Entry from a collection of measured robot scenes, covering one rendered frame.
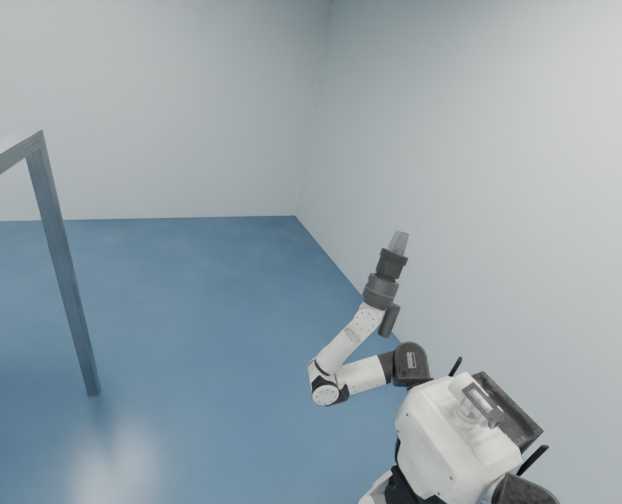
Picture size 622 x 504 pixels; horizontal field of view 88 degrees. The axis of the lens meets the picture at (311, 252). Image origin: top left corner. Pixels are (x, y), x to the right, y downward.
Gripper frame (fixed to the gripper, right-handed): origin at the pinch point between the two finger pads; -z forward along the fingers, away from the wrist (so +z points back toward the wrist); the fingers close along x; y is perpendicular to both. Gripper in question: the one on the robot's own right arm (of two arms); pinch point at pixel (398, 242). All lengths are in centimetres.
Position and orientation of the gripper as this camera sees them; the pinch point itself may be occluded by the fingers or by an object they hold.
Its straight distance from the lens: 93.4
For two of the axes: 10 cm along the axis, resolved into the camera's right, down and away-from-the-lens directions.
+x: 0.0, 1.4, -9.9
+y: -9.5, -3.2, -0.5
